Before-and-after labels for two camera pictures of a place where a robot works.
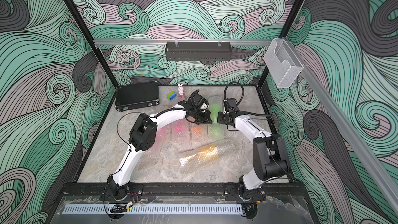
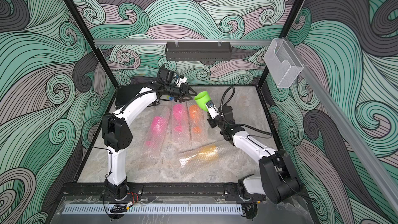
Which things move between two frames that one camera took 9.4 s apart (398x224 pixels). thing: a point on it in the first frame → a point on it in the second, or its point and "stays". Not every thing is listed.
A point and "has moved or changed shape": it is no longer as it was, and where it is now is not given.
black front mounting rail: [181, 189] stays
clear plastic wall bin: [282, 63] stays
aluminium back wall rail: [194, 41] stays
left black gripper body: [201, 117] → [179, 93]
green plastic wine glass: [215, 130] has moved or changed shape
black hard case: [129, 96] stays
